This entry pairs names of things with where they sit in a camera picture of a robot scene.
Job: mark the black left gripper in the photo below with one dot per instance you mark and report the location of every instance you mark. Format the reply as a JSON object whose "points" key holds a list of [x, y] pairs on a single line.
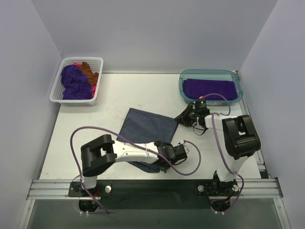
{"points": [[179, 150]]}

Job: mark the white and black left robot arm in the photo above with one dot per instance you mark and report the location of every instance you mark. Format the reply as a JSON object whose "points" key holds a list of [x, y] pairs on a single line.
{"points": [[101, 153]]}

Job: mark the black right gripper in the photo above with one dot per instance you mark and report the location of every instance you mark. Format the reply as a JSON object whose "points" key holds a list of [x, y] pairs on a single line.
{"points": [[189, 114]]}

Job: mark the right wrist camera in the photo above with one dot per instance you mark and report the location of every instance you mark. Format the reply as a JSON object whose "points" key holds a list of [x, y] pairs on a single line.
{"points": [[200, 106]]}

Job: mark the grey towel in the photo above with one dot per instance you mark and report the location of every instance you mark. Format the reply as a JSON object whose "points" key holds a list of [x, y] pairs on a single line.
{"points": [[144, 127]]}

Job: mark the white plastic laundry basket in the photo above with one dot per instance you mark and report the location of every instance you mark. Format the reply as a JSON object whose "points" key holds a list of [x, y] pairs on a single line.
{"points": [[56, 95]]}

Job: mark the teal plastic bin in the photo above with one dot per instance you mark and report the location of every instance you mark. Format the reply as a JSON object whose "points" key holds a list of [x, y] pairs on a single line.
{"points": [[208, 74]]}

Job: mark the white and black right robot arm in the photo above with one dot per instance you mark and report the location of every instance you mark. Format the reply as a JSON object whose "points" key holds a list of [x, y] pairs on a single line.
{"points": [[236, 137]]}

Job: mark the purple towel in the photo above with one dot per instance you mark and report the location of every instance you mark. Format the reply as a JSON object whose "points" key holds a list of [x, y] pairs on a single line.
{"points": [[75, 83], [195, 88]]}

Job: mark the pink red cloth in basket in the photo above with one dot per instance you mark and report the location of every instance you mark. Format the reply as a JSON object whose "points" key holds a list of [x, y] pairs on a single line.
{"points": [[93, 86]]}

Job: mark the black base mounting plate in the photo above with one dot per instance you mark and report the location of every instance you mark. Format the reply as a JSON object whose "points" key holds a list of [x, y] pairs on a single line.
{"points": [[156, 194]]}

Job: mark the purple towel in basket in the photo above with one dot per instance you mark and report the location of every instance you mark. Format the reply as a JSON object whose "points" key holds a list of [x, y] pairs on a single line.
{"points": [[75, 83]]}

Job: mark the brown cloth in basket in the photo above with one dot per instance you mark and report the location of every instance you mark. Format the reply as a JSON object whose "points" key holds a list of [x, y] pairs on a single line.
{"points": [[91, 76]]}

